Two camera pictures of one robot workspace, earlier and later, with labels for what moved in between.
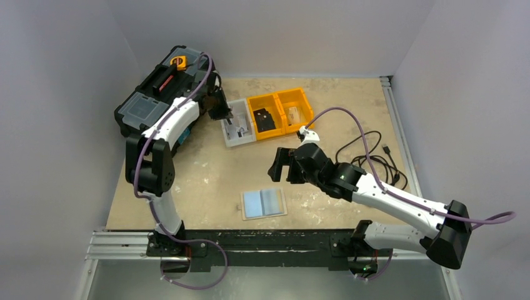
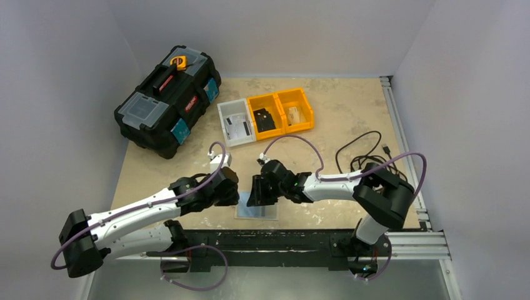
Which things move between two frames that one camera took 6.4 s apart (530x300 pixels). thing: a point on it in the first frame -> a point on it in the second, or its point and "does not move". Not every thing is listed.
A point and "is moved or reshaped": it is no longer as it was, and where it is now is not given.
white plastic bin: [239, 129] does not move
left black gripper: [221, 107] -> [231, 192]
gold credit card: [293, 115] does not move
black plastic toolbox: [180, 74] does not move
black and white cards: [235, 127] does not move
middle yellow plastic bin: [272, 104] does not move
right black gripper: [292, 167] -> [260, 189]
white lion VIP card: [231, 127] is moved or reshaped
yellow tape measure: [180, 62] does not move
